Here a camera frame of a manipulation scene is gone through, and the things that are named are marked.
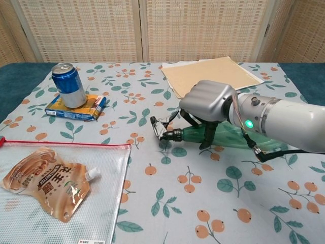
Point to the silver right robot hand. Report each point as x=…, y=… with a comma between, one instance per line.
x=207, y=101

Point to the green plastic spray bottle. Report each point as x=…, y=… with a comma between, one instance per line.
x=189, y=133

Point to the tan paper folder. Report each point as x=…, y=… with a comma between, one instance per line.
x=198, y=73

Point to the woven bamboo folding screen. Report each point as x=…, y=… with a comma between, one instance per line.
x=162, y=28

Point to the floral fruit print tablecloth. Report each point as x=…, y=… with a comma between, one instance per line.
x=177, y=190

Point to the blue and yellow snack packet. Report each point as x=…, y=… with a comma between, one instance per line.
x=94, y=108

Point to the clear mesh zipper pouch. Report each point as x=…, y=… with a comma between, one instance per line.
x=111, y=178

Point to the blue and silver drink can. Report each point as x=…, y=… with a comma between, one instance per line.
x=69, y=85

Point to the brown peanut butter spout pouch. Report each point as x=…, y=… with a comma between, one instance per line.
x=54, y=184

